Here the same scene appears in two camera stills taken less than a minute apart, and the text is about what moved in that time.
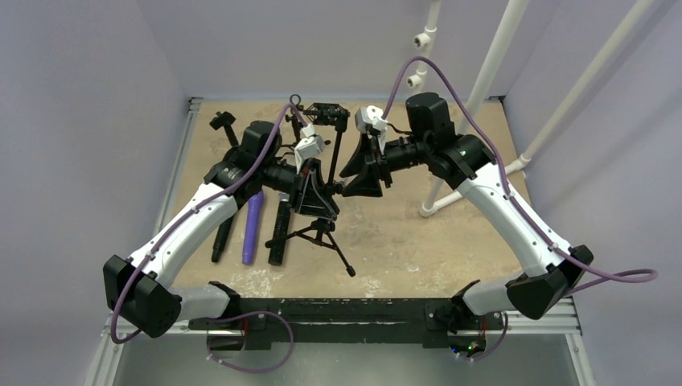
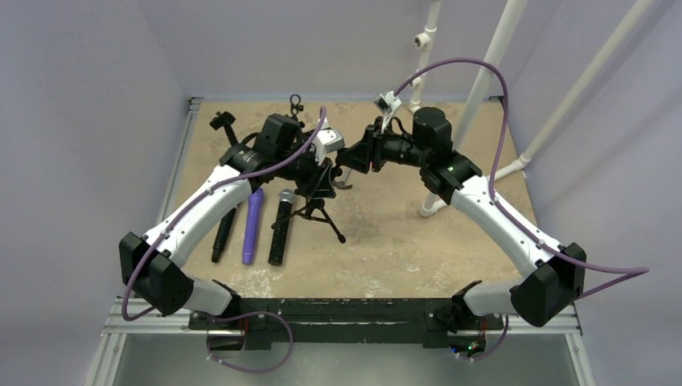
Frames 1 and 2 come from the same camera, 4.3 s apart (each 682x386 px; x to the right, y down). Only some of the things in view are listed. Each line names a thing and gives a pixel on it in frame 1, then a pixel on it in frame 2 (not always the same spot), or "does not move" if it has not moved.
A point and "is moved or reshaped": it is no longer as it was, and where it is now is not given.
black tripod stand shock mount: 326,114 is moved or reshaped
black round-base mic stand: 225,120 does not move
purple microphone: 254,208 does not move
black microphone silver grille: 280,230 does not move
